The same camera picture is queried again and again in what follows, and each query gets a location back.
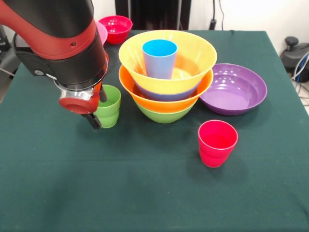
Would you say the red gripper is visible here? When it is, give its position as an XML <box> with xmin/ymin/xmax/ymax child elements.
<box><xmin>58</xmin><ymin>82</ymin><xmax>108</xmax><ymax>131</ymax></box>

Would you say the green cup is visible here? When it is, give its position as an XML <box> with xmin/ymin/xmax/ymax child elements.
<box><xmin>93</xmin><ymin>84</ymin><xmax>122</xmax><ymax>129</ymax></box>

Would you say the blue bowl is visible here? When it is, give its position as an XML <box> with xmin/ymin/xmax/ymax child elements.
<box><xmin>134</xmin><ymin>79</ymin><xmax>201</xmax><ymax>102</ymax></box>

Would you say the orange bowl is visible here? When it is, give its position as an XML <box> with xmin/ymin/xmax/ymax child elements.
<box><xmin>118</xmin><ymin>64</ymin><xmax>214</xmax><ymax>114</ymax></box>
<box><xmin>118</xmin><ymin>29</ymin><xmax>218</xmax><ymax>95</ymax></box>

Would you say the blue cup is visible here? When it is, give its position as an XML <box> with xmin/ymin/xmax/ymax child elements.
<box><xmin>141</xmin><ymin>39</ymin><xmax>179</xmax><ymax>80</ymax></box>

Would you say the green bowl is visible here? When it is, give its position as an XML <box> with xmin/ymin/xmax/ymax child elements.
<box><xmin>134</xmin><ymin>100</ymin><xmax>195</xmax><ymax>124</ymax></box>

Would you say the pink bowl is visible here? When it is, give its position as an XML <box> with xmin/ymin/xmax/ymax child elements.
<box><xmin>95</xmin><ymin>21</ymin><xmax>109</xmax><ymax>47</ymax></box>

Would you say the red bowl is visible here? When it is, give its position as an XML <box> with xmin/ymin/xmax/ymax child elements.
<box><xmin>98</xmin><ymin>15</ymin><xmax>134</xmax><ymax>45</ymax></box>

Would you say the dark green tablecloth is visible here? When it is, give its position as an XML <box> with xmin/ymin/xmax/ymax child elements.
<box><xmin>0</xmin><ymin>29</ymin><xmax>309</xmax><ymax>232</ymax></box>

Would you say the red cup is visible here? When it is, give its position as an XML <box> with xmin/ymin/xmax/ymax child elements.
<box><xmin>197</xmin><ymin>119</ymin><xmax>239</xmax><ymax>169</ymax></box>

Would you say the purple bowl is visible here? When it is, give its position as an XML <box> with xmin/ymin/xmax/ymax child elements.
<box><xmin>199</xmin><ymin>63</ymin><xmax>268</xmax><ymax>116</ymax></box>

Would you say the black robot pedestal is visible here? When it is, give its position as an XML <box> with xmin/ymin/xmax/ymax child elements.
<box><xmin>115</xmin><ymin>0</ymin><xmax>192</xmax><ymax>31</ymax></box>

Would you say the black wall cable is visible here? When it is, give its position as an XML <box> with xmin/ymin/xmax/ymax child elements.
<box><xmin>209</xmin><ymin>0</ymin><xmax>226</xmax><ymax>31</ymax></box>

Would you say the floor cable bundle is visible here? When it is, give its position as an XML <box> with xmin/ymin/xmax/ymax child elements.
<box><xmin>291</xmin><ymin>52</ymin><xmax>309</xmax><ymax>107</ymax></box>

